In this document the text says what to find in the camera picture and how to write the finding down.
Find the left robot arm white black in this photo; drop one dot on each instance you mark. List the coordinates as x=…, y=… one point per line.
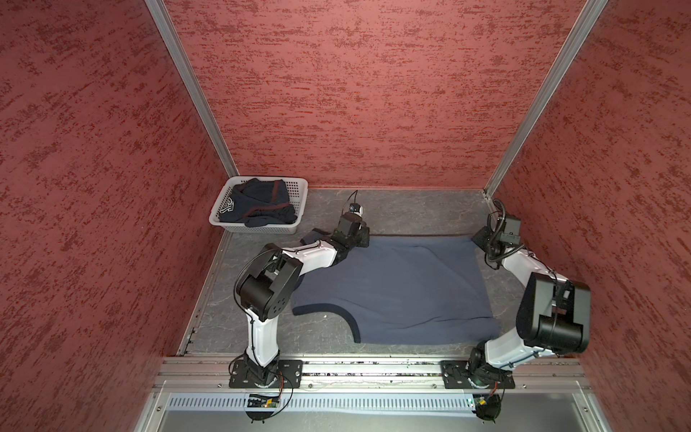
x=266, y=284

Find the grey-blue tank top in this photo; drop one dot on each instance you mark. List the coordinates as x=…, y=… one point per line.
x=403, y=290

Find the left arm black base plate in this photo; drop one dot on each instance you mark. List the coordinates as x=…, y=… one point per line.
x=280, y=373

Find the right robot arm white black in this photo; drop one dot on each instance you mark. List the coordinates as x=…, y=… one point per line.
x=553, y=316

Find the white plastic laundry basket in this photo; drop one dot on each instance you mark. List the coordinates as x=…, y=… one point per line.
x=298, y=190

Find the left small circuit board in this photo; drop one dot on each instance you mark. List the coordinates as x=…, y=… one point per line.
x=256, y=401

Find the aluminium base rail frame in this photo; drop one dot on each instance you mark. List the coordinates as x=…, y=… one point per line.
x=562, y=378

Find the aluminium corner post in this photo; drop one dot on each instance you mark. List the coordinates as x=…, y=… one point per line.
x=176, y=50
x=581, y=29

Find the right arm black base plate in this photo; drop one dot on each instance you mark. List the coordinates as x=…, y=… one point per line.
x=465, y=375

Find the dark navy maroon-trimmed tank top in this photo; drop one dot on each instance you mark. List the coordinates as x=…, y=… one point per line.
x=258, y=203

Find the aluminium corner post left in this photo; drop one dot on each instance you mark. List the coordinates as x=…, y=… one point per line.
x=176, y=50

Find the white perforated cable duct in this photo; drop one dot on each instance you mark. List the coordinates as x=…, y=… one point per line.
x=412, y=403

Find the aluminium corner post right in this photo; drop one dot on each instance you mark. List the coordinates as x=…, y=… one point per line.
x=581, y=29

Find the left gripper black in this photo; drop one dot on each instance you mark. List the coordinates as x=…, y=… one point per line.
x=364, y=233

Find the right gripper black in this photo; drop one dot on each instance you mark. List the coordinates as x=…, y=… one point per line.
x=479, y=237

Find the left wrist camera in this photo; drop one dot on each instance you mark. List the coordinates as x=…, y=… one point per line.
x=356, y=208

